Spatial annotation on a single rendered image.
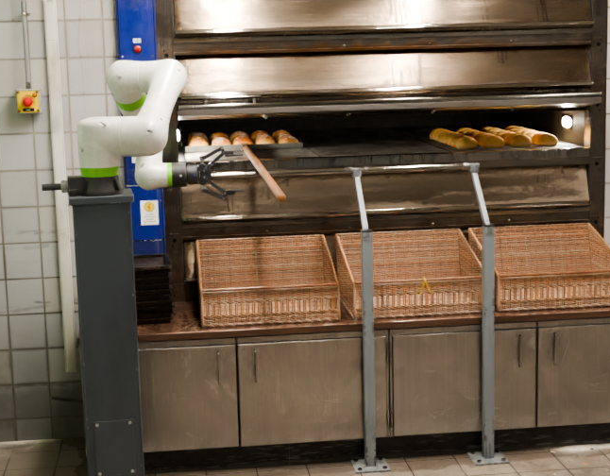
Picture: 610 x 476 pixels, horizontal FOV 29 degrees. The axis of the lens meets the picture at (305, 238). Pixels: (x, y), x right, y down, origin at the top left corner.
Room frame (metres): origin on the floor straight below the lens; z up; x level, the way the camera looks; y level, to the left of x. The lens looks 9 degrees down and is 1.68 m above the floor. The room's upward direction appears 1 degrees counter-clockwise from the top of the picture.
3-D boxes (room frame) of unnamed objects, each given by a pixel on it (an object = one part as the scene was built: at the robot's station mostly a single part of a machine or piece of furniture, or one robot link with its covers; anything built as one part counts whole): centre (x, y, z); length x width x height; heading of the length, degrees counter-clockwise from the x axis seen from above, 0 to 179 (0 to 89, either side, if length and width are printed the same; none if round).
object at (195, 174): (4.48, 0.40, 1.19); 0.09 x 0.07 x 0.08; 96
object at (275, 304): (4.77, 0.17, 0.72); 0.56 x 0.49 x 0.28; 96
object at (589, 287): (4.90, -1.01, 0.72); 0.56 x 0.49 x 0.28; 97
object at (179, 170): (4.48, 0.47, 1.19); 0.12 x 0.06 x 0.09; 6
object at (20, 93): (4.88, 1.12, 1.46); 0.10 x 0.07 x 0.10; 97
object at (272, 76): (5.10, -0.37, 1.54); 1.79 x 0.11 x 0.19; 97
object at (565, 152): (5.12, -0.37, 1.16); 1.80 x 0.06 x 0.04; 97
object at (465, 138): (5.60, -0.89, 1.21); 0.61 x 0.48 x 0.06; 7
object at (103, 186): (3.85, 0.72, 1.23); 0.26 x 0.15 x 0.06; 101
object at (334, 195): (5.10, -0.37, 1.02); 1.79 x 0.11 x 0.19; 97
